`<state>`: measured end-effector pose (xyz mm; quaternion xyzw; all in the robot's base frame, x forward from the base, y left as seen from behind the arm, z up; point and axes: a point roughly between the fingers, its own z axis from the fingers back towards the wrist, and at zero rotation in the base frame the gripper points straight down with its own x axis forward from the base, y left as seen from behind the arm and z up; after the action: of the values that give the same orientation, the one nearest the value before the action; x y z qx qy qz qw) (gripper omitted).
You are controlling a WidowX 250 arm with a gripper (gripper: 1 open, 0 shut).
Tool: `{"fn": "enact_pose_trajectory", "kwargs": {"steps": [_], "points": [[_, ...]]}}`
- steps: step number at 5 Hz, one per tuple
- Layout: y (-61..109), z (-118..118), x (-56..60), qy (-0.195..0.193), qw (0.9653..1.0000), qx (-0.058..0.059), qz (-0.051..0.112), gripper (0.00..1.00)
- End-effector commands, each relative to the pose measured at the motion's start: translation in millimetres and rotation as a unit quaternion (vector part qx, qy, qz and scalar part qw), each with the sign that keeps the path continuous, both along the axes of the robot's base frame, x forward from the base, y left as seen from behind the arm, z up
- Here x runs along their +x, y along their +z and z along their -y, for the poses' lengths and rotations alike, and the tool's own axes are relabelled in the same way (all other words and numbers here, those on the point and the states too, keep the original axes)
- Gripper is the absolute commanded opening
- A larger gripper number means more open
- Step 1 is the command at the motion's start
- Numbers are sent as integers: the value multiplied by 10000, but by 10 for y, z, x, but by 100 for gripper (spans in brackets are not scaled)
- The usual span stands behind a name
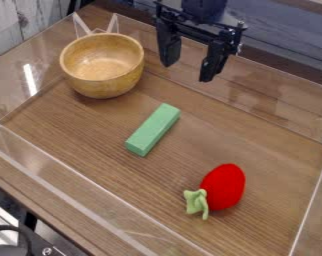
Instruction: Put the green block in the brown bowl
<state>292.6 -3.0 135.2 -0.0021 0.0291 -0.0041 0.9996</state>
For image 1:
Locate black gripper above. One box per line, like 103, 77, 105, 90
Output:
155, 0, 248, 82

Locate green rectangular block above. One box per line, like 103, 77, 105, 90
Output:
125, 103, 180, 157

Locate brown wooden bowl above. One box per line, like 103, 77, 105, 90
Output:
59, 33, 145, 99

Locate clear acrylic tray walls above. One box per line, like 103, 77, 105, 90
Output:
0, 7, 322, 256

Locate red plush strawberry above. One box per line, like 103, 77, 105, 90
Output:
183, 163, 246, 220

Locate black cable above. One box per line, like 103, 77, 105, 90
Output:
0, 224, 35, 256

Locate black table bracket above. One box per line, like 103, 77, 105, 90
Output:
19, 211, 85, 256

